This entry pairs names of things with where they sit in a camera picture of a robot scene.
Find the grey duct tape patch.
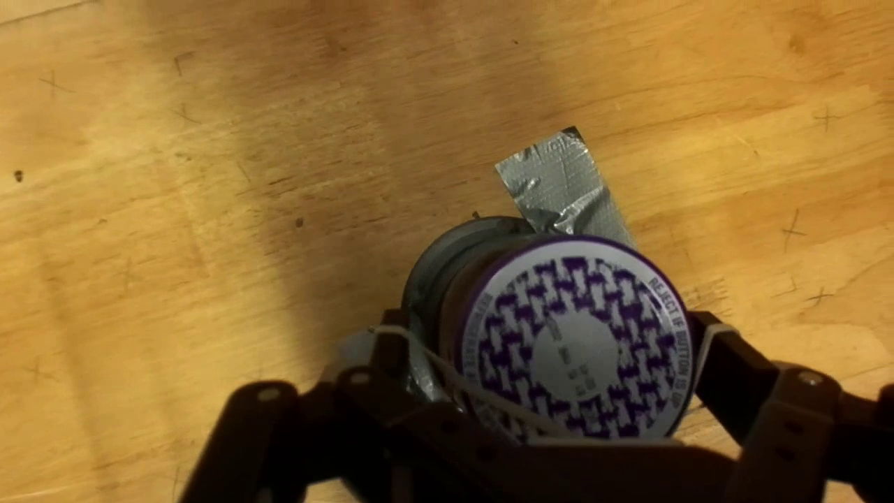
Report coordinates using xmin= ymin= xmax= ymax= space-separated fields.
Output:
xmin=491 ymin=125 xmax=639 ymax=250

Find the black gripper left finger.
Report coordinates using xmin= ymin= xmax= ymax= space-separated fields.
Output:
xmin=179 ymin=327 xmax=468 ymax=503

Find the dark cup with purple-patterned base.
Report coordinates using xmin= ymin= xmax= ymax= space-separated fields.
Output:
xmin=400 ymin=215 xmax=696 ymax=444

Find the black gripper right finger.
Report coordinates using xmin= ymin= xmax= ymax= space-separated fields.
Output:
xmin=683 ymin=310 xmax=894 ymax=503

